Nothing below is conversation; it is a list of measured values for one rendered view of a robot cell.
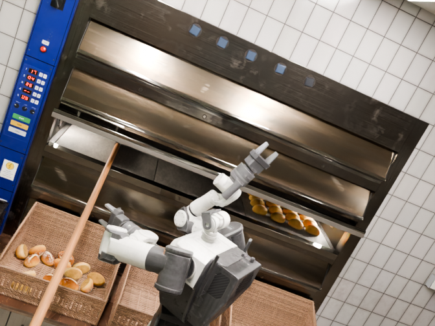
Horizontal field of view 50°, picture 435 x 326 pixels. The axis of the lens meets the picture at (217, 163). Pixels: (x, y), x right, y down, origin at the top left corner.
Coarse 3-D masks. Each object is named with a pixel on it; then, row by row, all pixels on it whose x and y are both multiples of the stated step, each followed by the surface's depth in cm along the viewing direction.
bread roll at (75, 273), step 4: (68, 268) 252; (72, 268) 253; (76, 268) 254; (64, 272) 251; (68, 272) 251; (72, 272) 252; (76, 272) 253; (80, 272) 254; (68, 276) 251; (72, 276) 252; (76, 276) 253; (80, 276) 254
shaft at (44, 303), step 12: (108, 168) 250; (96, 192) 220; (84, 216) 196; (72, 240) 177; (72, 252) 172; (60, 264) 162; (60, 276) 156; (48, 288) 149; (48, 300) 144; (36, 312) 138; (36, 324) 133
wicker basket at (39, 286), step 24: (48, 216) 260; (72, 216) 262; (24, 240) 260; (48, 240) 262; (96, 240) 265; (0, 264) 228; (96, 264) 266; (0, 288) 224; (24, 288) 224; (96, 288) 256; (72, 312) 229; (96, 312) 229
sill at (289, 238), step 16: (48, 144) 252; (80, 160) 255; (96, 160) 260; (112, 176) 259; (128, 176) 260; (160, 192) 264; (176, 192) 267; (224, 208) 275; (256, 224) 274; (288, 240) 279; (304, 240) 283; (336, 256) 284
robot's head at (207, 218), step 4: (204, 212) 172; (208, 212) 171; (212, 212) 172; (216, 212) 175; (204, 216) 172; (208, 216) 171; (204, 220) 172; (208, 220) 171; (212, 220) 171; (204, 224) 172; (212, 224) 171; (216, 224) 171; (204, 228) 173; (208, 228) 171; (212, 228) 171; (208, 232) 173
